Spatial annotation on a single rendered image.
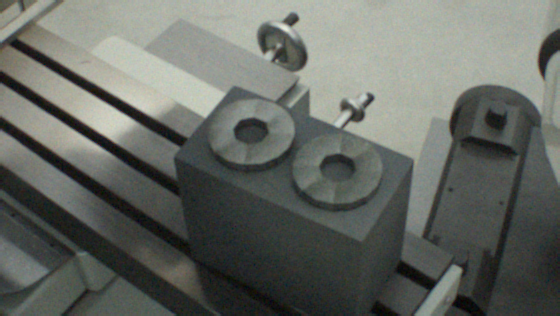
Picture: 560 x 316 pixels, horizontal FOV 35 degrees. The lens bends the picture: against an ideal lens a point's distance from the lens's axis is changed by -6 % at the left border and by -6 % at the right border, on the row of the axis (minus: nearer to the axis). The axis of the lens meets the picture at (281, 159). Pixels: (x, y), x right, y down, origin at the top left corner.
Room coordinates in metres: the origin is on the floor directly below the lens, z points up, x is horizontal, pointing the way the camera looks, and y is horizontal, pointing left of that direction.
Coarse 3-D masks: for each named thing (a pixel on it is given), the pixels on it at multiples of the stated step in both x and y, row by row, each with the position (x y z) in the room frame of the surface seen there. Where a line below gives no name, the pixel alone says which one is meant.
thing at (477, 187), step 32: (480, 128) 1.14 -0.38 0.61; (512, 128) 1.14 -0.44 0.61; (448, 160) 1.09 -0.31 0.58; (480, 160) 1.08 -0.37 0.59; (512, 160) 1.08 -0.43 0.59; (544, 160) 1.09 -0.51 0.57; (448, 192) 1.01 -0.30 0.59; (480, 192) 1.01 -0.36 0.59; (512, 192) 1.01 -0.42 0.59; (544, 192) 1.02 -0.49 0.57; (448, 224) 0.94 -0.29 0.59; (480, 224) 0.94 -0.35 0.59; (512, 224) 0.95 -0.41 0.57; (544, 224) 0.94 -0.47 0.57; (480, 256) 0.85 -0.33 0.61; (512, 256) 0.88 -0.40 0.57; (544, 256) 0.87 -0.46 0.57; (480, 288) 0.80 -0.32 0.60; (512, 288) 0.81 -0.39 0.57; (544, 288) 0.81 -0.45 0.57
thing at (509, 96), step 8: (472, 88) 1.28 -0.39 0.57; (480, 88) 1.27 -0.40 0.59; (488, 88) 1.26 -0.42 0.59; (496, 88) 1.26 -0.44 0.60; (504, 88) 1.26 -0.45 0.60; (464, 96) 1.27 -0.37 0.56; (472, 96) 1.26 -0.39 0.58; (480, 96) 1.25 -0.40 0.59; (488, 96) 1.24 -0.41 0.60; (496, 96) 1.24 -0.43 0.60; (504, 96) 1.24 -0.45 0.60; (512, 96) 1.24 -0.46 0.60; (520, 96) 1.24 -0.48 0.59; (456, 104) 1.27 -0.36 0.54; (512, 104) 1.22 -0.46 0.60; (520, 104) 1.22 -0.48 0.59; (528, 104) 1.23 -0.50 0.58; (456, 112) 1.26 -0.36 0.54; (528, 112) 1.21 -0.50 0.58; (536, 112) 1.22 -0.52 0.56; (456, 120) 1.25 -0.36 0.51; (536, 120) 1.21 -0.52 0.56
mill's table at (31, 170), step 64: (0, 64) 0.98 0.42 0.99; (64, 64) 0.97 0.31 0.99; (0, 128) 0.87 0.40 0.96; (64, 128) 0.84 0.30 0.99; (128, 128) 0.84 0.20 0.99; (192, 128) 0.83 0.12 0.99; (64, 192) 0.73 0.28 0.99; (128, 192) 0.73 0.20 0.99; (128, 256) 0.63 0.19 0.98; (448, 256) 0.61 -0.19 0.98
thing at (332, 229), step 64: (256, 128) 0.66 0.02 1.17; (320, 128) 0.65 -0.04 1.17; (192, 192) 0.61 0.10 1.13; (256, 192) 0.57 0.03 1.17; (320, 192) 0.56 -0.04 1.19; (384, 192) 0.57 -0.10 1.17; (192, 256) 0.62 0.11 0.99; (256, 256) 0.57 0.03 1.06; (320, 256) 0.53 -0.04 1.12; (384, 256) 0.56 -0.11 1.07
